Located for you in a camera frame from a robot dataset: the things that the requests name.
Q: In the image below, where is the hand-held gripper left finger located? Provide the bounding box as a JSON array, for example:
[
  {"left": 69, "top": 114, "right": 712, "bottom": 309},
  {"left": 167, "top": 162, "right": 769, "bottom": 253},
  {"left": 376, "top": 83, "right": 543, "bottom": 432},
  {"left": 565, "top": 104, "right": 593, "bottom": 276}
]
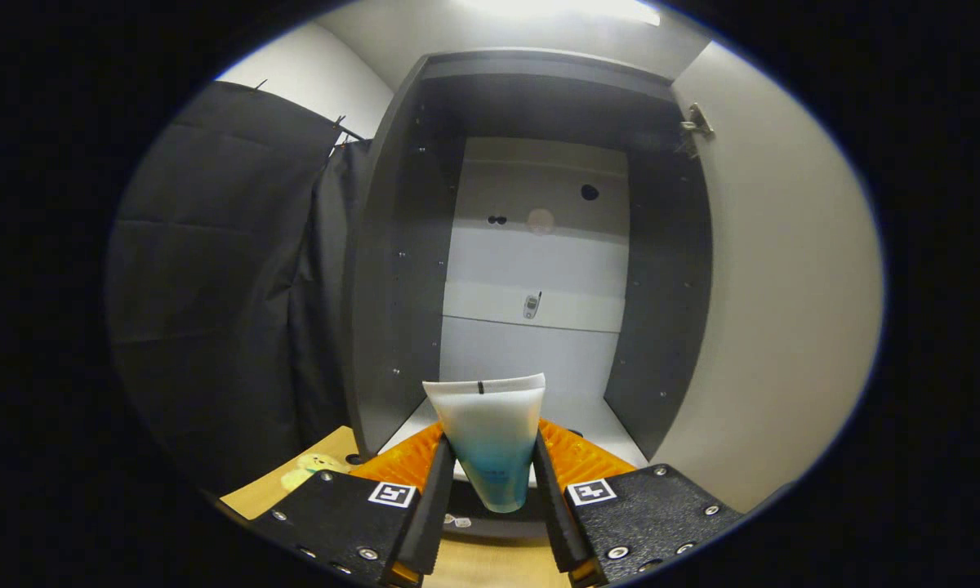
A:
[{"left": 249, "top": 421, "right": 457, "bottom": 587}]

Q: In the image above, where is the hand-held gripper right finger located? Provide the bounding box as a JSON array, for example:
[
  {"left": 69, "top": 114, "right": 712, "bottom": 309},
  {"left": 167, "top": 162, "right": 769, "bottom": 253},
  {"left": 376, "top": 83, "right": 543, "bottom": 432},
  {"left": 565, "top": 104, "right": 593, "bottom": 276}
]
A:
[{"left": 533, "top": 418, "right": 744, "bottom": 587}]

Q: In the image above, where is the white blue tube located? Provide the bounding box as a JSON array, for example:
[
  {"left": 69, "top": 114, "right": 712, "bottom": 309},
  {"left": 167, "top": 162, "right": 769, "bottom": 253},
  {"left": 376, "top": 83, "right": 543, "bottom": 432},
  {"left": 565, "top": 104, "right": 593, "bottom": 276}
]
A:
[{"left": 422, "top": 373, "right": 546, "bottom": 514}]

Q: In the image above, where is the grey cabinet body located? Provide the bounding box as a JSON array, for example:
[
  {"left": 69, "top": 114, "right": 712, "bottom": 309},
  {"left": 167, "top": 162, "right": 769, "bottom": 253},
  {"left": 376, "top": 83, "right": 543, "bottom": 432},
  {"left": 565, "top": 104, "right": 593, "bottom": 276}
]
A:
[{"left": 350, "top": 49, "right": 713, "bottom": 540}]

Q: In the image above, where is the black backdrop cloth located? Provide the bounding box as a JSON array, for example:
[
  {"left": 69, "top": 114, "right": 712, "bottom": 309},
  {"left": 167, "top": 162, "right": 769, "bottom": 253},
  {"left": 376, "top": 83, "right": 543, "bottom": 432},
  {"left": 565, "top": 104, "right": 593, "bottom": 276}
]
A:
[{"left": 106, "top": 80, "right": 372, "bottom": 495}]

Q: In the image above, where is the metal door hinge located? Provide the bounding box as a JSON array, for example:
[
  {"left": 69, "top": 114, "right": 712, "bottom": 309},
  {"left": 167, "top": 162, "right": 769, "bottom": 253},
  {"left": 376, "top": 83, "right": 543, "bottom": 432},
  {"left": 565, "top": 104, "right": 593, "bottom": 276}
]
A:
[{"left": 679, "top": 103, "right": 715, "bottom": 158}]

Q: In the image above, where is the large ceiling light panel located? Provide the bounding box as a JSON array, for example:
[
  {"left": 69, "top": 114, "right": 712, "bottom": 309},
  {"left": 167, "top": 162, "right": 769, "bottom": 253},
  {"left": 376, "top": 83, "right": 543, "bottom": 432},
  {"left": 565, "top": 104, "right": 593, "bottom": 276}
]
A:
[{"left": 457, "top": 0, "right": 661, "bottom": 25}]

